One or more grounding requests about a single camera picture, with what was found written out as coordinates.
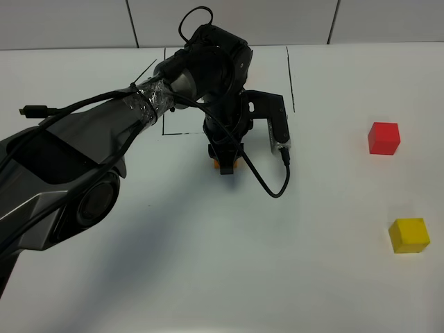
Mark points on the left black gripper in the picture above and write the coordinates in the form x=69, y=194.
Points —
x=233, y=113

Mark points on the orange cube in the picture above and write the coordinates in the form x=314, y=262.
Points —
x=217, y=165

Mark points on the red cube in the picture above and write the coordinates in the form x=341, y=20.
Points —
x=383, y=138

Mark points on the yellow cube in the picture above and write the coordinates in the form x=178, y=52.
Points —
x=408, y=235

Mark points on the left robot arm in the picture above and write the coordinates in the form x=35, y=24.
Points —
x=62, y=177

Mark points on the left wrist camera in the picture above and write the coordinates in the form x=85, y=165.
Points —
x=263, y=105

